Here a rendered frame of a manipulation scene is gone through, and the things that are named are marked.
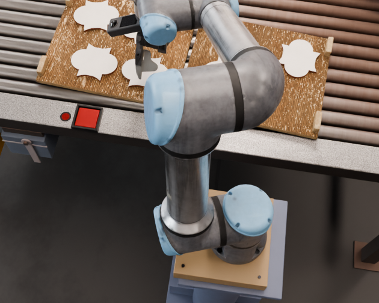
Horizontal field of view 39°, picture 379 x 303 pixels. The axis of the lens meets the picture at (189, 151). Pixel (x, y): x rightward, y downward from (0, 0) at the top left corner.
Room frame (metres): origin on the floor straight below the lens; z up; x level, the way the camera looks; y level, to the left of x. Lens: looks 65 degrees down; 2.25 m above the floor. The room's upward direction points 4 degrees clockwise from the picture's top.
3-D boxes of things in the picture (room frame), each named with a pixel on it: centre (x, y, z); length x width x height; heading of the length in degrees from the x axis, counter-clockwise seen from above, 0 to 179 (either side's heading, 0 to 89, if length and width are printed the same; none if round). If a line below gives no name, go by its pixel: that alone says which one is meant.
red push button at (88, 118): (0.71, 0.29, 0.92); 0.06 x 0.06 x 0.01; 85
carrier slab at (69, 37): (0.96, 0.23, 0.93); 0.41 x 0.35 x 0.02; 81
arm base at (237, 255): (0.40, -0.14, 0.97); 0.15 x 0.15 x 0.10
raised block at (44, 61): (0.86, 0.44, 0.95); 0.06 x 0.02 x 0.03; 171
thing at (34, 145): (0.72, 0.49, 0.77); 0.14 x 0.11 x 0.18; 85
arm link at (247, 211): (0.40, -0.13, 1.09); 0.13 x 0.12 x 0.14; 105
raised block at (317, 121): (0.73, -0.35, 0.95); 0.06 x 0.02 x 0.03; 170
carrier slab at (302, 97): (0.90, -0.18, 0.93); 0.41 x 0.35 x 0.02; 80
